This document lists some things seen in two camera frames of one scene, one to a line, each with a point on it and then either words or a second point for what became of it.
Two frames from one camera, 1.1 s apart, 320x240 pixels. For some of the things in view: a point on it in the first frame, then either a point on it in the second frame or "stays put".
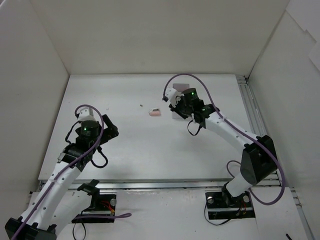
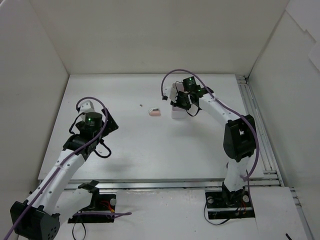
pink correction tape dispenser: [155, 112] stays put
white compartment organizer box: [180, 87] stays put
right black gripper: [176, 111] → [180, 100]
